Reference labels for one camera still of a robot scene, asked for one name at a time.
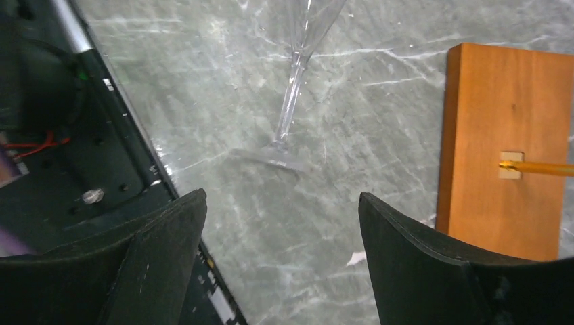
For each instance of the gold wire glass rack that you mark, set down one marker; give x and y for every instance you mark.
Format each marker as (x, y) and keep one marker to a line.
(504, 104)

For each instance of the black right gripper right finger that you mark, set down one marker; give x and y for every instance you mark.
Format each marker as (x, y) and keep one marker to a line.
(422, 276)

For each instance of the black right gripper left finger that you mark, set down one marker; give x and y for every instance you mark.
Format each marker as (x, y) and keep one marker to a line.
(135, 273)

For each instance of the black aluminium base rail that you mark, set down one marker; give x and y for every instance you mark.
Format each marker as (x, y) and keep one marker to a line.
(75, 159)

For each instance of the clear pink tinted glass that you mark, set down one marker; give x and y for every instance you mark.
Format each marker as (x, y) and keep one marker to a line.
(308, 23)

